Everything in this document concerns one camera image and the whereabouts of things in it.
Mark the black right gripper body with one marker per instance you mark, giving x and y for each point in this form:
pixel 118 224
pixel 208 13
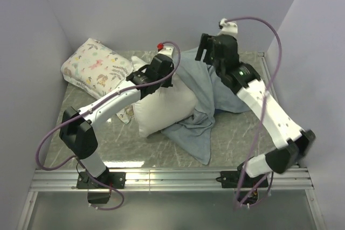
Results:
pixel 215 61

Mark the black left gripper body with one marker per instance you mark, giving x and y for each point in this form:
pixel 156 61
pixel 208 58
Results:
pixel 167 83

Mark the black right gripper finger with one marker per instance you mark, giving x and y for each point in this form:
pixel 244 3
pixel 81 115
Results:
pixel 202 46
pixel 209 46

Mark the white pillow insert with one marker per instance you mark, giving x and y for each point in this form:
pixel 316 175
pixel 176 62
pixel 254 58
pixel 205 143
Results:
pixel 164 107

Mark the blue pillowcase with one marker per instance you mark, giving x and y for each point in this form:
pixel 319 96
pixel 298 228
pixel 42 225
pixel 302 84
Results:
pixel 193 134

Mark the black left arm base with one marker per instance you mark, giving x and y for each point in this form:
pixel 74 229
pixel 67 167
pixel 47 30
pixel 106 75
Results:
pixel 100 191

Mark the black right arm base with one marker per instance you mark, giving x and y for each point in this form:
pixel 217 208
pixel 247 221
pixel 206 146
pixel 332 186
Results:
pixel 230 179

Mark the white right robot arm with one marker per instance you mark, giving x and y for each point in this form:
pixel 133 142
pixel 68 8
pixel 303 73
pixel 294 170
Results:
pixel 247 84

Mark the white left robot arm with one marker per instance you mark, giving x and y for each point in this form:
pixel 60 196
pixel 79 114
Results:
pixel 78 130

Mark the floral patterned pillow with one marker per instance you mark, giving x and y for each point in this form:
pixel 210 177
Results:
pixel 96 69

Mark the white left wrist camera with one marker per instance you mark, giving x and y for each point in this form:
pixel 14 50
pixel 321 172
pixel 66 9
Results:
pixel 165 50

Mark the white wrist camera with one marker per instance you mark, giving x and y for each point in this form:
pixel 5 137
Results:
pixel 165 50
pixel 227 28

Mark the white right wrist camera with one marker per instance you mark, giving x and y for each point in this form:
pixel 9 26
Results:
pixel 227 28

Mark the aluminium mounting rail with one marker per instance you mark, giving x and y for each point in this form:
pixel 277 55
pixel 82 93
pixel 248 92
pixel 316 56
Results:
pixel 178 179

